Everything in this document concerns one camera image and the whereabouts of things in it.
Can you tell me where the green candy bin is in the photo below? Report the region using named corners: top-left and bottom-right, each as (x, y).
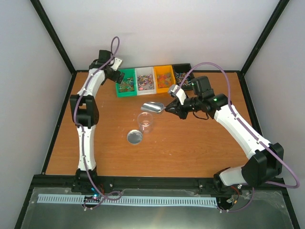
top-left (116, 68), bottom-right (137, 98)

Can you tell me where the silver metal scoop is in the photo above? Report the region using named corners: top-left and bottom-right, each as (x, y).
top-left (141, 102), bottom-right (166, 114)

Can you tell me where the white candy bin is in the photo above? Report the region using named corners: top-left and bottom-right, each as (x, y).
top-left (135, 66), bottom-right (156, 95)

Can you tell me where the yellow candy bin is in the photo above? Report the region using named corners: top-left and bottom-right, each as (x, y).
top-left (153, 65), bottom-right (176, 94)

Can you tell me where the black candy bin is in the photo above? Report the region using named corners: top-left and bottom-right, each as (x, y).
top-left (172, 63), bottom-right (194, 91)

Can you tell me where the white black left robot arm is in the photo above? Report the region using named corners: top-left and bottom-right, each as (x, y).
top-left (70, 50), bottom-right (124, 192)

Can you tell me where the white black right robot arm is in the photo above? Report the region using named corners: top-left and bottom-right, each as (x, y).
top-left (165, 76), bottom-right (284, 192)

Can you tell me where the clear plastic jar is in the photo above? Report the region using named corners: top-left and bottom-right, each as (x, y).
top-left (137, 112), bottom-right (153, 134)

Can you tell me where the round metal jar lid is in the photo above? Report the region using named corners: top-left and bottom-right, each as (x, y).
top-left (127, 129), bottom-right (143, 145)

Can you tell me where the grey metal front plate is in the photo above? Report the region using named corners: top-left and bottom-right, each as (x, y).
top-left (16, 188), bottom-right (299, 229)

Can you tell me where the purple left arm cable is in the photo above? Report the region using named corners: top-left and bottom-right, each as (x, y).
top-left (73, 36), bottom-right (123, 210)

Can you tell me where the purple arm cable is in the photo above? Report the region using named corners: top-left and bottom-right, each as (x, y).
top-left (177, 62), bottom-right (301, 213)
top-left (73, 36), bottom-right (123, 210)

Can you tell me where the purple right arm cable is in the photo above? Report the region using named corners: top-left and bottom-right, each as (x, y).
top-left (177, 62), bottom-right (301, 213)

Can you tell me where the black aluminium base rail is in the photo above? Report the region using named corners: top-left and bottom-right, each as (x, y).
top-left (32, 175), bottom-right (285, 194)

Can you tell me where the light blue slotted cable duct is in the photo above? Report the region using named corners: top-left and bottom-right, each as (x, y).
top-left (37, 194), bottom-right (217, 208)

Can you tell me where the black enclosure frame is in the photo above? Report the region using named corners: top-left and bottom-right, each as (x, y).
top-left (14, 0), bottom-right (301, 229)

